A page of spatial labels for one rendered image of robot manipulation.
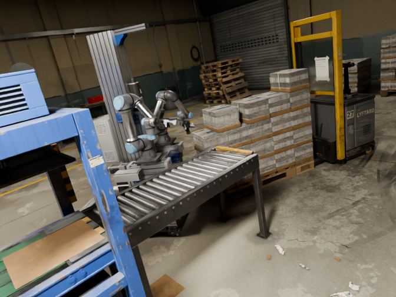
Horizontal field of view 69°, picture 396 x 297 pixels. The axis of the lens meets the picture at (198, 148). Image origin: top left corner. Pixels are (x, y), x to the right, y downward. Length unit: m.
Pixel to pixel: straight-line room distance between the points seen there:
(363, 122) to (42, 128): 3.77
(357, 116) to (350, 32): 5.67
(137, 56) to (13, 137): 9.20
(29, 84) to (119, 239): 0.81
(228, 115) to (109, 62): 1.32
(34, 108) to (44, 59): 7.74
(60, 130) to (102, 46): 1.77
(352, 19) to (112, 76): 7.74
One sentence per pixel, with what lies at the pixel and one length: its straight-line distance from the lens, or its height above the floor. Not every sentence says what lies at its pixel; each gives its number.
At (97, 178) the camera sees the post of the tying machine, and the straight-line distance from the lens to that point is 1.39.
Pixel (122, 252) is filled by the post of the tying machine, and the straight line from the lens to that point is 1.57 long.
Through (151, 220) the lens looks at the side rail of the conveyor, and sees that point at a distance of 1.85.
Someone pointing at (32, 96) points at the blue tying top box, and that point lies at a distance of 1.46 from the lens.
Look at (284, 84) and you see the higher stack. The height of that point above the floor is 1.15.
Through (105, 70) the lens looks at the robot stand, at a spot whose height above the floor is 1.69.
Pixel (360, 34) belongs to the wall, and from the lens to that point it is 9.56.
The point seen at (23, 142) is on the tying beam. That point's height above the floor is 1.49.
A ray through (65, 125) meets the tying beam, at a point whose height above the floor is 1.51.
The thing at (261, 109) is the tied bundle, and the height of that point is 0.96.
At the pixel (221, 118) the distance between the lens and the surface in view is 3.14.
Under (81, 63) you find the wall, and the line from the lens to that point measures 9.48.
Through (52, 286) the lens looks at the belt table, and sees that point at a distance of 1.67.
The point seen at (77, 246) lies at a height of 0.80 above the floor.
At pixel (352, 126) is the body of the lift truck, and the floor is 0.47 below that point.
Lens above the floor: 1.68
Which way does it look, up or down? 18 degrees down
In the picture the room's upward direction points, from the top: 11 degrees counter-clockwise
